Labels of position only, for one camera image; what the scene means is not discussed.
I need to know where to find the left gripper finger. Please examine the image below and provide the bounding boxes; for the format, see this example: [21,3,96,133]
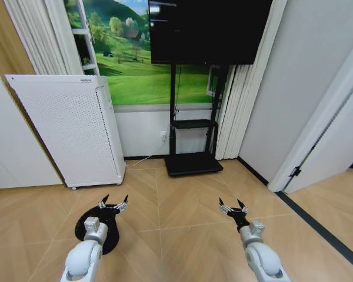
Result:
[98,193,110,210]
[116,194,129,214]

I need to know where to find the black trash bin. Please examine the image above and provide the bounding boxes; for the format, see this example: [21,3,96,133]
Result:
[74,204,121,255]

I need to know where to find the black television floor stand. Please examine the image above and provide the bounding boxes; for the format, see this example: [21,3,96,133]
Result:
[164,62,225,177]

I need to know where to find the black floor threshold strip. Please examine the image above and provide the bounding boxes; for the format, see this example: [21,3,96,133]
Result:
[275,190,353,273]

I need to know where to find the white perforated air purifier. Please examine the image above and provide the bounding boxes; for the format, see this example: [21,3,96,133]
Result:
[4,73,127,189]

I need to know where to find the white pleated curtain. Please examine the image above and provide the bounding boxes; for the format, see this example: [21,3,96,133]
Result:
[3,0,84,76]
[215,0,287,161]

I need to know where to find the white door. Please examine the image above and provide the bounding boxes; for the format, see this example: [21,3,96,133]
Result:
[267,32,353,194]

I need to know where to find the black television screen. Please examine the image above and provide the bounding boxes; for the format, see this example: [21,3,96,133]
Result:
[148,0,274,66]

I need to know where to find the white power cable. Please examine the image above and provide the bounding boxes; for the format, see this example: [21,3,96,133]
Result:
[124,139,165,169]

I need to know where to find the green landscape wall poster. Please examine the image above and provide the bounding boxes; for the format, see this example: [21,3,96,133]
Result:
[63,0,222,106]

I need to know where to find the black hanging television cable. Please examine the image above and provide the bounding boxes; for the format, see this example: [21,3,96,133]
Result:
[172,63,182,118]

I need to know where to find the white window frame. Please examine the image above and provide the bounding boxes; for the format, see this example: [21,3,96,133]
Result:
[71,0,101,76]

